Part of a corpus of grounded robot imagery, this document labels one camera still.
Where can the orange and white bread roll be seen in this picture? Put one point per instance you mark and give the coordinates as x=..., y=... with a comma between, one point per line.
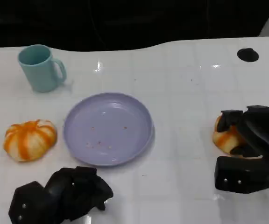
x=30, y=141
x=225, y=140

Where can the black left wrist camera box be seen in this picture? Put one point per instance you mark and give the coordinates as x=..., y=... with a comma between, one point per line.
x=27, y=203

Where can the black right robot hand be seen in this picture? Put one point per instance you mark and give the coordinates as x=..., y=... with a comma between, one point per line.
x=263, y=130

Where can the black round table grommet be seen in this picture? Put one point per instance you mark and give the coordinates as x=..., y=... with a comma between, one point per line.
x=247, y=54

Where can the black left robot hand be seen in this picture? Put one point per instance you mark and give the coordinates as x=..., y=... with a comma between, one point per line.
x=78, y=191

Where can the lilac plate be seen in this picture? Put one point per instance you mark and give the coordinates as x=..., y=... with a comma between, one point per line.
x=108, y=129

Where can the pale green mug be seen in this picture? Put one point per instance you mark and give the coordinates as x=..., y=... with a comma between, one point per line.
x=40, y=68

